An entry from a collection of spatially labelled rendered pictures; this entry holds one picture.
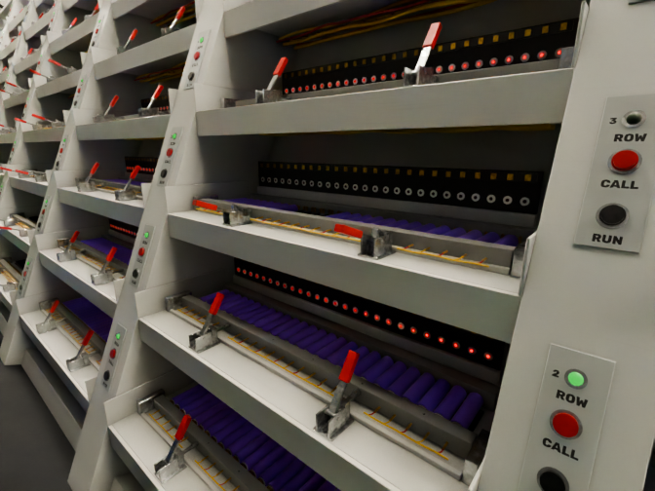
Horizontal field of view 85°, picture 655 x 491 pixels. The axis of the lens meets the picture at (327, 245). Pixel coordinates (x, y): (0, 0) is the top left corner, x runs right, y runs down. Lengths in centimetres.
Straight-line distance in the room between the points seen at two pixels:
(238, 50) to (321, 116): 37
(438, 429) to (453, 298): 15
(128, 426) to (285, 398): 40
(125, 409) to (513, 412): 68
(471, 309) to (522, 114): 19
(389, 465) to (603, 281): 26
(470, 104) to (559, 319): 22
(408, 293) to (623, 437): 19
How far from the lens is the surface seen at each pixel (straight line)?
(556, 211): 35
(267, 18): 74
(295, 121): 56
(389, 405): 46
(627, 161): 36
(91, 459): 90
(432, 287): 37
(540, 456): 35
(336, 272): 43
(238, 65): 84
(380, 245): 41
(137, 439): 78
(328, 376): 50
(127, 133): 106
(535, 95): 40
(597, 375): 34
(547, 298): 34
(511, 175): 52
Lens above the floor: 55
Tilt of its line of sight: 2 degrees up
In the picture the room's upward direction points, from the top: 14 degrees clockwise
